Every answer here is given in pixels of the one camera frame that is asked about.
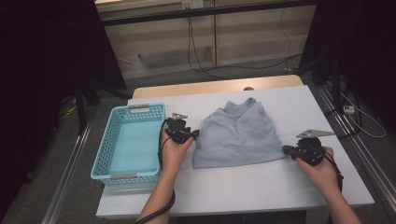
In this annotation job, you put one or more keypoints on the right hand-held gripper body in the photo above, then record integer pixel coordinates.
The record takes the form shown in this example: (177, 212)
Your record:
(311, 151)

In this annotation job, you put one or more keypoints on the round table grommet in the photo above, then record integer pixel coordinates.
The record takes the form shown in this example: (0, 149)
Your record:
(248, 88)

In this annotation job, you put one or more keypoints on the black curtain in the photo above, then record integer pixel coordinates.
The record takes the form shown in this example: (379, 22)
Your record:
(358, 31)

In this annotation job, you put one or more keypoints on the black metal stand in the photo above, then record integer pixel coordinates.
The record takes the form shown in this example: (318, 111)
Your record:
(335, 81)
(81, 105)

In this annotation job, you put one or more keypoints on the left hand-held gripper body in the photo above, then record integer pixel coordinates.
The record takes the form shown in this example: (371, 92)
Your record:
(177, 130)

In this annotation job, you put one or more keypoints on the white wall socket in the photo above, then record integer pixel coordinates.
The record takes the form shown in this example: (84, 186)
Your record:
(193, 3)

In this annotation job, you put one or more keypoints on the light blue perforated plastic basket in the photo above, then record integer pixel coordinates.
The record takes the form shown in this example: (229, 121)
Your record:
(134, 146)

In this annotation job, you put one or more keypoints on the aluminium floor rail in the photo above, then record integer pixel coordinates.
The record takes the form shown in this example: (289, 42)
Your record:
(367, 161)
(67, 177)

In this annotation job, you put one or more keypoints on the person's left hand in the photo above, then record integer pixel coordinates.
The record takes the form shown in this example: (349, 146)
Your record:
(172, 155)

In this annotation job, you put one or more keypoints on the person's right hand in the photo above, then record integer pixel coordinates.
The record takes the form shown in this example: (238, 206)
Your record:
(325, 175)

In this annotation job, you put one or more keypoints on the light blue knit shirt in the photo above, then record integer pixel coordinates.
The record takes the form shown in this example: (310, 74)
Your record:
(236, 140)

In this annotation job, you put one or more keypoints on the white power plug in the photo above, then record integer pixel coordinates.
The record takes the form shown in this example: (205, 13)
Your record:
(349, 109)

